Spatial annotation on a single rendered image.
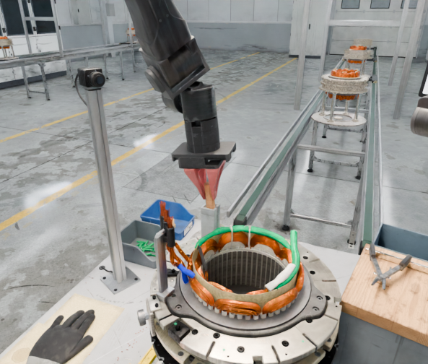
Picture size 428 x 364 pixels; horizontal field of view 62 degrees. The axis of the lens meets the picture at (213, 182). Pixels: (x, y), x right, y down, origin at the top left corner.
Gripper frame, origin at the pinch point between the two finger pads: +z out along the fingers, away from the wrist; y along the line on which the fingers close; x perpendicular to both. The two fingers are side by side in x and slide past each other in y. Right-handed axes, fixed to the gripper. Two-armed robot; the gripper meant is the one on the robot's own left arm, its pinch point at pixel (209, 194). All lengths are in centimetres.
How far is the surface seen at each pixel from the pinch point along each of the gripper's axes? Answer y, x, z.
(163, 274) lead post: 3.9, 15.5, 6.2
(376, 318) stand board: -28.9, 7.7, 18.1
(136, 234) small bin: 42, -39, 37
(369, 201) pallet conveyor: -42, -94, 50
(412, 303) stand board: -35.0, 3.5, 17.9
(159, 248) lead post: 3.5, 15.8, 1.2
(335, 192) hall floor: -37, -256, 128
